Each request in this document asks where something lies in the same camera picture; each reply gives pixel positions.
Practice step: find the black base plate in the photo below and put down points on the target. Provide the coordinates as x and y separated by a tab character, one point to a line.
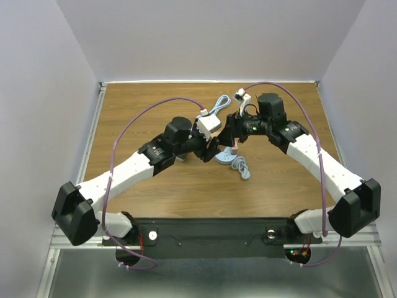
171	238

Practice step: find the round light blue socket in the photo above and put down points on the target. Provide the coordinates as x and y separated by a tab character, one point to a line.
225	157

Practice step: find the aluminium rail frame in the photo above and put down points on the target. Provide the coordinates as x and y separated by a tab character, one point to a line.
215	190

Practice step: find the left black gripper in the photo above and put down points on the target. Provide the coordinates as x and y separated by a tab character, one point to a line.
205	153

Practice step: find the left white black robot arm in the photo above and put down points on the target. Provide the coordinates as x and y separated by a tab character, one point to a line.
78	209

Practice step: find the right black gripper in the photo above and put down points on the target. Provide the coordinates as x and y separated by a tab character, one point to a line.
232	129

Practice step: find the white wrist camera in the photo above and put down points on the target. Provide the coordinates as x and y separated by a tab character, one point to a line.
243	98
206	125

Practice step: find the orange cube socket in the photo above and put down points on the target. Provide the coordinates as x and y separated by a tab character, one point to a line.
213	143

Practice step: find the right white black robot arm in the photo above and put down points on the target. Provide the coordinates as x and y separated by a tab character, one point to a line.
357	200

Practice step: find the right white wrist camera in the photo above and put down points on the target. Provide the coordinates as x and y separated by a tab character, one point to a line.
243	98

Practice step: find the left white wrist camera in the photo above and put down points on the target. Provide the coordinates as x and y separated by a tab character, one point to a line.
206	125

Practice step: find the light blue power strip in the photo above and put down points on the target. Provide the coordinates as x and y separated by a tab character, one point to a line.
181	157

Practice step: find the small pink plug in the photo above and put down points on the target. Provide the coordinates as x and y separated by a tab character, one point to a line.
234	149

